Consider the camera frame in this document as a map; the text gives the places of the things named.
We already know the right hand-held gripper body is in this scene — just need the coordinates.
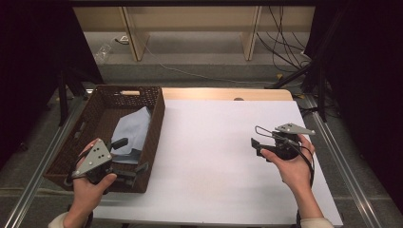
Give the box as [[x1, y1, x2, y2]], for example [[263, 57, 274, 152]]
[[265, 123, 317, 162]]

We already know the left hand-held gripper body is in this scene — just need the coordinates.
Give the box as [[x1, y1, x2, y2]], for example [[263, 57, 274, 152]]
[[71, 138, 128, 186]]

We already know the light blue cloth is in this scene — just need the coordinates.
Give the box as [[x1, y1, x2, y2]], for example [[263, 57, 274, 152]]
[[110, 105, 152, 165]]

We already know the brown woven basket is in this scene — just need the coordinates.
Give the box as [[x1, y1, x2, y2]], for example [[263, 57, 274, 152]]
[[43, 84, 166, 194]]

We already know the person's right hand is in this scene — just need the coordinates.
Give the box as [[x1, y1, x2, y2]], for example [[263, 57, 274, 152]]
[[259, 134, 317, 192]]

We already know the person's left hand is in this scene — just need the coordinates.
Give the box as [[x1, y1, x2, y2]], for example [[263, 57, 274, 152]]
[[71, 138, 118, 220]]

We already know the white table mat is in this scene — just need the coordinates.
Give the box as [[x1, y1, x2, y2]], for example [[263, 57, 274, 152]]
[[91, 99, 344, 228]]

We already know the black metal stand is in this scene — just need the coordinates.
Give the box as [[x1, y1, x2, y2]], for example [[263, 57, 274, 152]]
[[56, 67, 96, 127], [264, 47, 329, 124]]

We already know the clear plastic bag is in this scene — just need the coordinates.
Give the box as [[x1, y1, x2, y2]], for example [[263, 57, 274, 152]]
[[93, 43, 113, 65]]

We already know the black curtain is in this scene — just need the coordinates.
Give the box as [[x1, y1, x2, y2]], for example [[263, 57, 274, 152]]
[[0, 0, 106, 170], [305, 0, 403, 214]]

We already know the beige wooden furniture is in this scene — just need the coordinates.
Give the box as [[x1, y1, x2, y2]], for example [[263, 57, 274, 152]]
[[73, 6, 317, 63]]

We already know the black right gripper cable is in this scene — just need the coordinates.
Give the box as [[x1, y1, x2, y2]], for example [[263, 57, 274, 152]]
[[254, 124, 316, 188]]

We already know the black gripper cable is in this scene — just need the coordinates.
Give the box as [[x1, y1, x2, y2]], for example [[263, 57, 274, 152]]
[[64, 148, 96, 188], [254, 124, 316, 188]]

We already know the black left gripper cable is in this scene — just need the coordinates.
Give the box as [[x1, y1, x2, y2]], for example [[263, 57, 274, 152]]
[[64, 148, 96, 188]]

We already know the aluminium rail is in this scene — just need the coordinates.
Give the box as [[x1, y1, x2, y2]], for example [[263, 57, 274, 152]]
[[2, 94, 88, 228], [303, 94, 385, 228]]

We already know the bundle of black cables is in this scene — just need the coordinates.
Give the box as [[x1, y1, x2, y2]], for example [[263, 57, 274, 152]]
[[256, 6, 314, 73]]

